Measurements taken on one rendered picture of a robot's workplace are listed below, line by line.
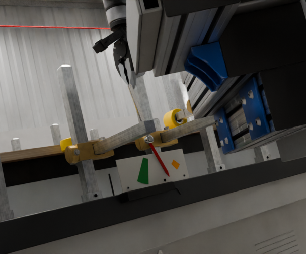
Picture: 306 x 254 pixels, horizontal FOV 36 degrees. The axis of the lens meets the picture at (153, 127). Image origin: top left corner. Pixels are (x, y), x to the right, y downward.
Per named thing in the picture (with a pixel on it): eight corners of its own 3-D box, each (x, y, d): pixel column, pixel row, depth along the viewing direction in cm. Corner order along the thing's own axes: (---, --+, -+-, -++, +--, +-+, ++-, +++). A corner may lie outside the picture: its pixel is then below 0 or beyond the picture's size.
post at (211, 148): (229, 191, 162) (196, 60, 169) (222, 193, 160) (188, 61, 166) (222, 192, 165) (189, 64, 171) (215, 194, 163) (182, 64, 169)
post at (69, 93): (106, 224, 132) (71, 63, 139) (95, 226, 130) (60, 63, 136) (100, 225, 135) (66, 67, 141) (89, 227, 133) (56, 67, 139)
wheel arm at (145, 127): (157, 134, 115) (153, 117, 116) (146, 136, 113) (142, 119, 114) (80, 166, 149) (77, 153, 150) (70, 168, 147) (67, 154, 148)
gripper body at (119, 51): (149, 55, 144) (140, 18, 145) (126, 56, 139) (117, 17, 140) (136, 63, 150) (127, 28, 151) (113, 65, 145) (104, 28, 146)
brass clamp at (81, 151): (116, 154, 138) (111, 138, 139) (74, 161, 130) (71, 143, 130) (105, 158, 143) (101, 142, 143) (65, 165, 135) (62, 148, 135)
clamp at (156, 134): (178, 142, 153) (174, 128, 154) (145, 148, 145) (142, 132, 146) (168, 146, 158) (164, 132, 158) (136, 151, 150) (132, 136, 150)
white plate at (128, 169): (189, 178, 152) (182, 148, 154) (124, 193, 137) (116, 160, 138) (188, 178, 153) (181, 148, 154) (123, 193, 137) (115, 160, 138)
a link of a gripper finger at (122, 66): (145, 87, 145) (138, 59, 146) (129, 89, 141) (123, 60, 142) (140, 90, 147) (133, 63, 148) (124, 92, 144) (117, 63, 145)
